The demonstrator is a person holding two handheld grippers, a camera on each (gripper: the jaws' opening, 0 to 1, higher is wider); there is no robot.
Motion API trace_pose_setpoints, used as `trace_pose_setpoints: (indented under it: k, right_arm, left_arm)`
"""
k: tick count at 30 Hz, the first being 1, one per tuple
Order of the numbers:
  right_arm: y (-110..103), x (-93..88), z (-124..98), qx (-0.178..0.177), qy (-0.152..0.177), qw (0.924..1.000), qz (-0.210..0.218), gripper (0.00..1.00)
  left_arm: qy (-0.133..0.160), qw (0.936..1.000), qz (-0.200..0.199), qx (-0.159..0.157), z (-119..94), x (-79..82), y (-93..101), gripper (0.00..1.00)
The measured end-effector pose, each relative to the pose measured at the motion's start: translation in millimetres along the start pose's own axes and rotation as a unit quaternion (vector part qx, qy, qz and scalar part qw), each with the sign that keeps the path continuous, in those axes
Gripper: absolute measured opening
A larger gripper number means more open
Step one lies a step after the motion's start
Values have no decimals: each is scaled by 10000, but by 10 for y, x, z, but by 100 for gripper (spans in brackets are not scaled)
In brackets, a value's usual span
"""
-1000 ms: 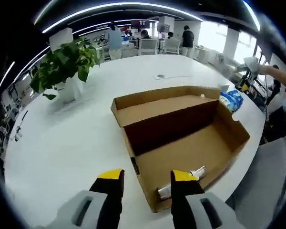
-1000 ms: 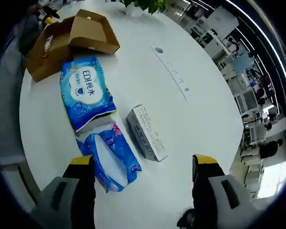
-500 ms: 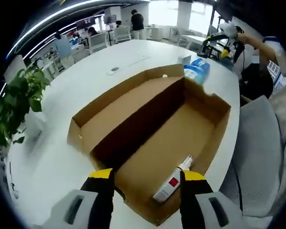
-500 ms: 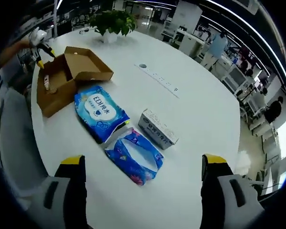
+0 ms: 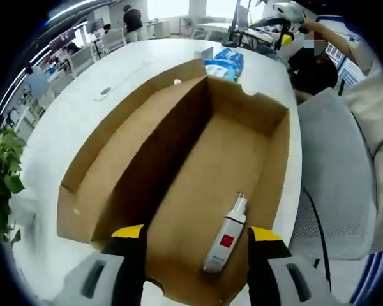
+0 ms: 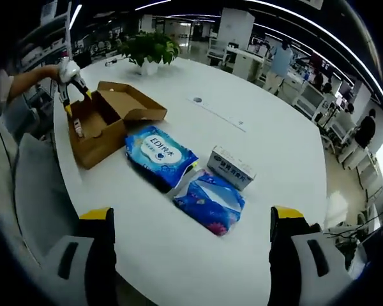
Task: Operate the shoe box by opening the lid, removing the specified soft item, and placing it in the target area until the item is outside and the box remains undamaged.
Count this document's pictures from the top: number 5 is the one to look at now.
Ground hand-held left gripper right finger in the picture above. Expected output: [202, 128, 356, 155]
[247, 226, 336, 306]

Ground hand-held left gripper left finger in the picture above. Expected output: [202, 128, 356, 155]
[52, 224, 147, 306]

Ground white pump bottle red label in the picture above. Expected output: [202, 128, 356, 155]
[202, 192, 248, 274]

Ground blue tissue soft pack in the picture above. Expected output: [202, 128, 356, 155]
[213, 48, 245, 81]

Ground brown cardboard shoe box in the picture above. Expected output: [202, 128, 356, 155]
[57, 58, 290, 306]

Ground grey mesh office chair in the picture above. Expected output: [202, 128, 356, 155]
[289, 87, 379, 261]

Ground green plant in white pot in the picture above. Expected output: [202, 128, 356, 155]
[0, 127, 28, 246]

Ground white office chair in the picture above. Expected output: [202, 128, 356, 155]
[68, 47, 93, 77]
[101, 28, 128, 55]

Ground black cable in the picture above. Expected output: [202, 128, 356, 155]
[301, 184, 333, 293]

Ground table cable tray cover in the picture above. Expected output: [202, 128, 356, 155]
[94, 59, 157, 103]

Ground wall display screen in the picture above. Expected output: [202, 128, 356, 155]
[49, 27, 77, 48]

